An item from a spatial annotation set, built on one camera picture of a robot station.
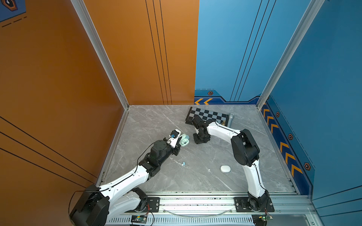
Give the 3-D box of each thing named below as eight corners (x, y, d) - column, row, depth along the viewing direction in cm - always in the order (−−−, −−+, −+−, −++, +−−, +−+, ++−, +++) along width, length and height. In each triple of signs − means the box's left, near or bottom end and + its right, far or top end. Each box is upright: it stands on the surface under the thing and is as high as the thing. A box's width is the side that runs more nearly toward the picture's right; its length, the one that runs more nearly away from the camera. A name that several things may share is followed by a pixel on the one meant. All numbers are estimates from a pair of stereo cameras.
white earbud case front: (220, 173, 86) (221, 171, 84) (219, 166, 89) (220, 165, 87) (230, 173, 86) (231, 171, 84) (229, 166, 89) (230, 165, 87)
